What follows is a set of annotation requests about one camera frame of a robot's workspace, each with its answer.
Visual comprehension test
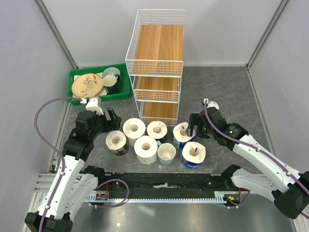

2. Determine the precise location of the white floral towel roll back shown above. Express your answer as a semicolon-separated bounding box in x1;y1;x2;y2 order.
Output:
123;118;146;146

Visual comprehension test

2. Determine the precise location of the white floral towel roll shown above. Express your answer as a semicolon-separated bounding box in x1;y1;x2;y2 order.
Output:
134;135;158;165
123;118;146;146

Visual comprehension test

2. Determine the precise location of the blue paper towel roll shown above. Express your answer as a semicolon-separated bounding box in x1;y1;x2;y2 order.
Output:
172;122;196;150

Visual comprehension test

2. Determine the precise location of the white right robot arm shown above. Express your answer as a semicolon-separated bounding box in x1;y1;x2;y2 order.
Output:
198;102;309;219

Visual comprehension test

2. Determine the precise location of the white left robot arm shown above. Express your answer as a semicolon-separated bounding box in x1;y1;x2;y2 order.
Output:
25;108;121;232

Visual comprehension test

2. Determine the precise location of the green plastic bin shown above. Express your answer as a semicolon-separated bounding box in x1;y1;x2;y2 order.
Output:
67;63;130;105

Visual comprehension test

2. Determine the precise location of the cream interior mug in bin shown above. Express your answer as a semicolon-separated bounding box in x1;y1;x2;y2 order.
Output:
102;75;117;87

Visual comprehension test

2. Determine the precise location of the floral ceramic plate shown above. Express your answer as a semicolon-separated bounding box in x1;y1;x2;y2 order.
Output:
71;73;104;98

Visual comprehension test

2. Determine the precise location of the white floral towel roll front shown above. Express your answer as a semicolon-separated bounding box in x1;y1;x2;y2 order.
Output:
134;135;158;165

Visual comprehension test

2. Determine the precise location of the teal ceramic mug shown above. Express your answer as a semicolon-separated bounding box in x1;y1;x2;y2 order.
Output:
102;67;121;94

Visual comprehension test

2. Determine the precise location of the light blue cup on table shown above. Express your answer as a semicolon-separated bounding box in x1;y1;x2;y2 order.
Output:
157;141;176;165

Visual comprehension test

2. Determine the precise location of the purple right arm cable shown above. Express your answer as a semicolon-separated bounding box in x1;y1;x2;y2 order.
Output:
204;102;309;218

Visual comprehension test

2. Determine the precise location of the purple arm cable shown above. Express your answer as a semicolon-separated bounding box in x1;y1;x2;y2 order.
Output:
34;97;87;232
204;102;309;218

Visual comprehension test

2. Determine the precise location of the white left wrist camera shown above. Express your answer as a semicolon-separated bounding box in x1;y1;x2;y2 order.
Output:
86;96;104;115

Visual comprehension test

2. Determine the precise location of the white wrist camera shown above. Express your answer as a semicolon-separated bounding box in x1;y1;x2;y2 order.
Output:
202;98;219;110
86;96;104;115

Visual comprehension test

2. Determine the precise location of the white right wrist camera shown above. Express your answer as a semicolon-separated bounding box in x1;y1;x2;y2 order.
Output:
202;98;219;110

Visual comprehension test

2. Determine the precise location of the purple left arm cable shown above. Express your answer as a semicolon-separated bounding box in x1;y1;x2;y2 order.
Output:
34;97;87;232

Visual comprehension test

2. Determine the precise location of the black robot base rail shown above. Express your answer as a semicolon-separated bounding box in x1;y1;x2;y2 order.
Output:
80;165;247;201

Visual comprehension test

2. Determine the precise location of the white wire three-tier shelf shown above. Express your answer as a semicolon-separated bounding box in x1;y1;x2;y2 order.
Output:
125;9;185;126

